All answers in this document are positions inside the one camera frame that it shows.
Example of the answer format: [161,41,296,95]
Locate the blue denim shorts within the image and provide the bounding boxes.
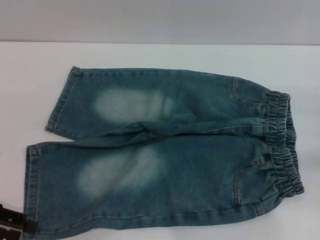
[24,65,306,240]

